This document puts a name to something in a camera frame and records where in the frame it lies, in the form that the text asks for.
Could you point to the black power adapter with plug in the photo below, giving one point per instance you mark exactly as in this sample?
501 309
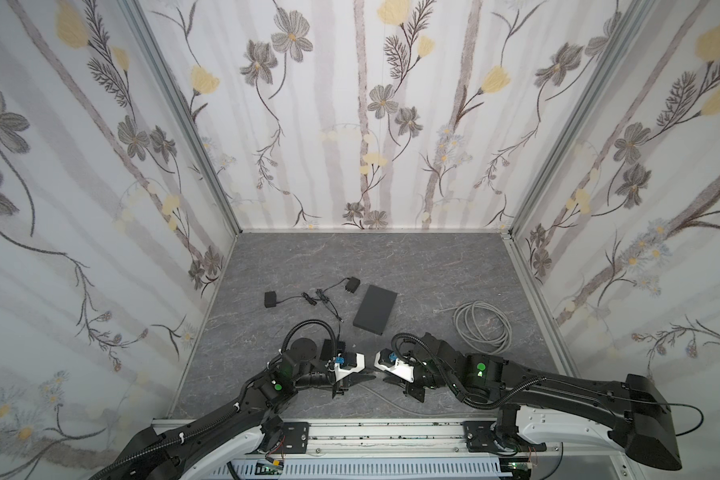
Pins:
272 300

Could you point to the black ribbed network switch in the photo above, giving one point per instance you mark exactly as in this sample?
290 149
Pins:
328 351

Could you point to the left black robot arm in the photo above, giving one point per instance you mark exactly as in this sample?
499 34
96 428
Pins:
309 358

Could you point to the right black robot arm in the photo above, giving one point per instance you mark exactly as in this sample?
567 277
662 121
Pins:
636 416

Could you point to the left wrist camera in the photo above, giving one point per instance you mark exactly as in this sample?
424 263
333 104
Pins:
347 364

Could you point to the aluminium mounting rail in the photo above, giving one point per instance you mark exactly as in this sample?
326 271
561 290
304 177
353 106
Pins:
430 437

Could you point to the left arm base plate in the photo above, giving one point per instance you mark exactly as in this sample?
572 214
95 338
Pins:
292 438

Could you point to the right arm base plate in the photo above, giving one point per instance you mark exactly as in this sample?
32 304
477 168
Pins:
497 438

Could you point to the white slotted cable duct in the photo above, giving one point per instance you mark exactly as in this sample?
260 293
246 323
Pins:
357 468

